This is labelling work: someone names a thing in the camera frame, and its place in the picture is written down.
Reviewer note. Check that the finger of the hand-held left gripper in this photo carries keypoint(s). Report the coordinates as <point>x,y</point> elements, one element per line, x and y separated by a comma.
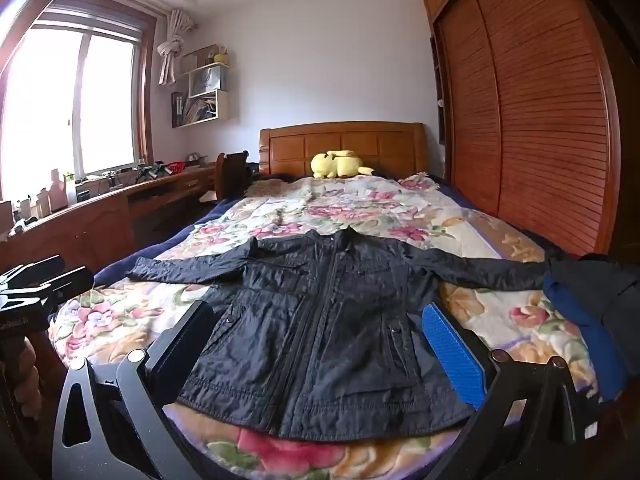
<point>35,270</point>
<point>55,287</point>

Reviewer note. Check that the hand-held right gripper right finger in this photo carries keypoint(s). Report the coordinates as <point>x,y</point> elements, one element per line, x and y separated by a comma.
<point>452,352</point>

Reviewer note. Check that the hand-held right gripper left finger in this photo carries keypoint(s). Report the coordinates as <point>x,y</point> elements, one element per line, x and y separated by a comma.
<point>187,327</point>

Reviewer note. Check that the black quilted jacket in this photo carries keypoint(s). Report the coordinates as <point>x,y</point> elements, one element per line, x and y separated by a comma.
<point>325,320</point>

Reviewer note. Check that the person's left hand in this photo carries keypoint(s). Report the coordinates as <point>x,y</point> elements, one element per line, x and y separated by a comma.
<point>29,375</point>

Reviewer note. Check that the dark blue bed sheet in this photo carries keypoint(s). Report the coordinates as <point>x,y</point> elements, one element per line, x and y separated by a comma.
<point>150,252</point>

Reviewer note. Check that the white bottle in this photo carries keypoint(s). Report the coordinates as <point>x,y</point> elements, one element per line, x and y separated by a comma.
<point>70,190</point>

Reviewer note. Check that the wooden desk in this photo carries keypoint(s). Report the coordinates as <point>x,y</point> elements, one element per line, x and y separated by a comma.
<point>100,210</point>

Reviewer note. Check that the blue garment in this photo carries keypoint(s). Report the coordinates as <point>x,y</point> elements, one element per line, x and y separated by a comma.
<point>585,340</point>

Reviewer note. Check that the red basket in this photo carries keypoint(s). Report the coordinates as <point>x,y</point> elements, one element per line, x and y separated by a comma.
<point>176,167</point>

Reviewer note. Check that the wooden chair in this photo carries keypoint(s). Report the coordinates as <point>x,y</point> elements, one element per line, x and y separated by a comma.
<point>232,172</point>

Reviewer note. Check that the black garment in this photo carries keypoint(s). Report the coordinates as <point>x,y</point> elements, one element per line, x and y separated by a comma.
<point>600,282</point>

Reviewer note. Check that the window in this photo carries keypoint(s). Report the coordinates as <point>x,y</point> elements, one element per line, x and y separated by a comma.
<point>75,105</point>

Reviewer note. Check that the floral blanket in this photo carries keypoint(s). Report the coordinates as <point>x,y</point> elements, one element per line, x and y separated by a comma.
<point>350,202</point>

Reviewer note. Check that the yellow plush toy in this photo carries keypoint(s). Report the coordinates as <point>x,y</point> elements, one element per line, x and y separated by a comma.
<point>336,164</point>

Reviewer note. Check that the wooden bed headboard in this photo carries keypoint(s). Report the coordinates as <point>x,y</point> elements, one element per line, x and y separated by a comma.
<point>350,147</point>

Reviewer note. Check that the wooden slatted wardrobe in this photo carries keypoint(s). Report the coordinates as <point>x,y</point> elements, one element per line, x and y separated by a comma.
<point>530,110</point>

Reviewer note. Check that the tied beige curtain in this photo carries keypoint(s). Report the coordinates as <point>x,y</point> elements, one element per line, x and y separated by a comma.
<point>172,45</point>

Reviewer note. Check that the white wall shelf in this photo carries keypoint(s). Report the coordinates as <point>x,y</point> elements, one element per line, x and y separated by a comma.
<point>205,90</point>

